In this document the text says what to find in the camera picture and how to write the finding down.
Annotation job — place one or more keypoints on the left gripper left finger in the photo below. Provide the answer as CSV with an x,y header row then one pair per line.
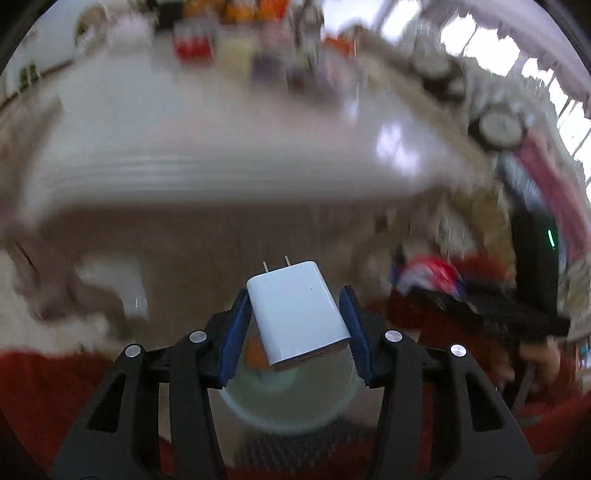
x,y
175,401

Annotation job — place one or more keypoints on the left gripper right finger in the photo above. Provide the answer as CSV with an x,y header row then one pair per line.
x,y
441,417

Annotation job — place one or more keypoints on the red snack bag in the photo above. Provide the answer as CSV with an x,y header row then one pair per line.
x,y
430,273

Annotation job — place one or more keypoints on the white usb charger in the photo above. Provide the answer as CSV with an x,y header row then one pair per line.
x,y
296,315

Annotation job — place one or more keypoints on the red fuzzy left sleeve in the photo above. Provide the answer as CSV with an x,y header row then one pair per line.
x,y
41,398

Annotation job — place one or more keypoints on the star pattern trousers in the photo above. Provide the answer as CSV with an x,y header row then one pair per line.
x,y
282,453

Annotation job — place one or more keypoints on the long beige covered sofa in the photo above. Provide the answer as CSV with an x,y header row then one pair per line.
x,y
505,121

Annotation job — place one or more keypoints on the pale green mesh wastebasket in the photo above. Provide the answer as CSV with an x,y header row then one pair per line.
x,y
295,401

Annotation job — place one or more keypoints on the ornate cream coffee table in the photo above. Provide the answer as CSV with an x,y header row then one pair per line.
x,y
150,189

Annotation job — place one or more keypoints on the window curtains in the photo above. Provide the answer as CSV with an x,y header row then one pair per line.
x,y
513,36

